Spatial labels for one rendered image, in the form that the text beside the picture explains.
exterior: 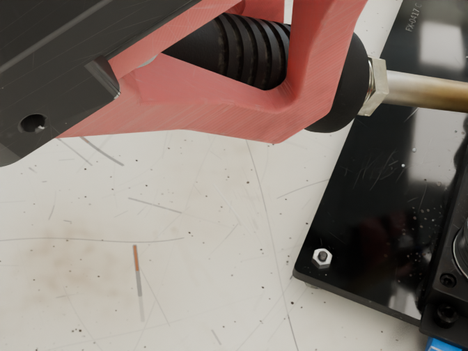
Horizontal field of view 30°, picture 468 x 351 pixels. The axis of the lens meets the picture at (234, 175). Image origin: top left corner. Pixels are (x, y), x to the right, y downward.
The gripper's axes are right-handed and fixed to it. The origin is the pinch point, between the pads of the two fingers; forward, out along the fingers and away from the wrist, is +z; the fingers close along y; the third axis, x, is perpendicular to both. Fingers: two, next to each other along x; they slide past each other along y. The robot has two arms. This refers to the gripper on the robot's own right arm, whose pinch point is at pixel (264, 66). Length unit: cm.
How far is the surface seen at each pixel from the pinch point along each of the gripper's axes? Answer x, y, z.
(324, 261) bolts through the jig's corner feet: 1.6, -0.7, 8.9
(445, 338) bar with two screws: -0.2, -4.1, 10.1
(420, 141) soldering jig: -3.0, 2.6, 11.8
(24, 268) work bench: 9.3, 2.9, 6.0
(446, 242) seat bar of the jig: -1.8, -1.7, 10.0
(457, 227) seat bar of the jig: -2.3, -1.3, 10.3
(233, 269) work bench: 4.2, 0.7, 9.0
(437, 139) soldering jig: -3.5, 2.5, 12.1
